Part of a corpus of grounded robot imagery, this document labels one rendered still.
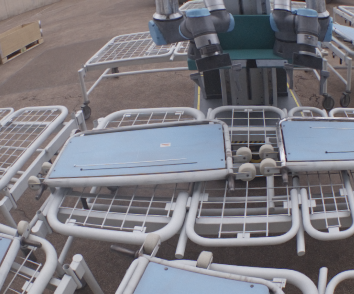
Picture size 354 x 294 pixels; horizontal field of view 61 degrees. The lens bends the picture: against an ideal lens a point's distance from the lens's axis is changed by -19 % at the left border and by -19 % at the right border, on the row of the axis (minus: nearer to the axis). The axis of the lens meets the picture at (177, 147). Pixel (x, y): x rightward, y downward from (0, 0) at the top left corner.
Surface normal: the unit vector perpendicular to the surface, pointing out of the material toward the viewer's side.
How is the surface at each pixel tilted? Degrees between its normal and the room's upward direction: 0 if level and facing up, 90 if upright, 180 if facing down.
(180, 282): 7
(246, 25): 90
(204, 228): 90
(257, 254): 0
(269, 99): 90
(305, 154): 5
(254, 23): 90
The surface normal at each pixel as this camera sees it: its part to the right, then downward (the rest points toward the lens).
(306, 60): -0.22, 0.18
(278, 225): -0.17, 0.55
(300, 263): -0.13, -0.83
